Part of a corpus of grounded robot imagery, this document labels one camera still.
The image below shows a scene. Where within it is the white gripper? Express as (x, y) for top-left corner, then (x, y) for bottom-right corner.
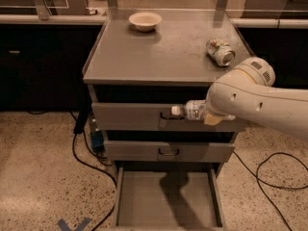
(204, 96), (236, 126)

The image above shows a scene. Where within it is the grey top drawer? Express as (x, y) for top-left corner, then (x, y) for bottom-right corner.
(92, 103), (247, 132)

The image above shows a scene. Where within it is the black cable on left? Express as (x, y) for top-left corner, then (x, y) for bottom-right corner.
(68, 111), (118, 231)

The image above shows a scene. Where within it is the black cable on right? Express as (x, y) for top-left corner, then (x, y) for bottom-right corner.
(233, 150), (308, 231)

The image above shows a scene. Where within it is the white ceramic bowl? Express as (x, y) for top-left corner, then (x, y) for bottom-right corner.
(129, 12), (163, 32)

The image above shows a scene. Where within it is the blue power box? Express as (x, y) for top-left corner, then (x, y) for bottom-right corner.
(90, 118), (104, 153)

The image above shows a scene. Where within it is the grey middle drawer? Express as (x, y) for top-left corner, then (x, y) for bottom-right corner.
(104, 141), (235, 163)

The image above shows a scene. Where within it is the grey drawer cabinet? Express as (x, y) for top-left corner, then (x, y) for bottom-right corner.
(82, 7), (270, 178)

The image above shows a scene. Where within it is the white horizontal rail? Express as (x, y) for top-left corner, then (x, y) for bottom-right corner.
(0, 14), (107, 25)

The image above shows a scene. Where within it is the clear plastic water bottle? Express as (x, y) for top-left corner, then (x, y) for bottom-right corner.
(171, 100), (206, 120)

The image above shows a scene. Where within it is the crushed silver soda can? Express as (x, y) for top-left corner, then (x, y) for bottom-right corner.
(206, 38), (236, 67)

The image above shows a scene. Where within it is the dark low cabinet left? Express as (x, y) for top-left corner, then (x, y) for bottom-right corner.
(0, 24), (100, 111)

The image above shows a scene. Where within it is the grey bottom drawer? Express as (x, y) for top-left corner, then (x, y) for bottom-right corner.
(112, 168), (227, 231)

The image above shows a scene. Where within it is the black cable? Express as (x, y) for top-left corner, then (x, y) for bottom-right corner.
(233, 150), (308, 231)
(68, 111), (118, 231)

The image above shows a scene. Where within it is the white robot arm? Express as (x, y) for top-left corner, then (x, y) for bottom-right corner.
(205, 57), (308, 141)

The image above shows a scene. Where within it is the grey drawer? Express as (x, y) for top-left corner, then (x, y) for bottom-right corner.
(112, 168), (227, 231)
(104, 141), (235, 163)
(92, 103), (247, 132)

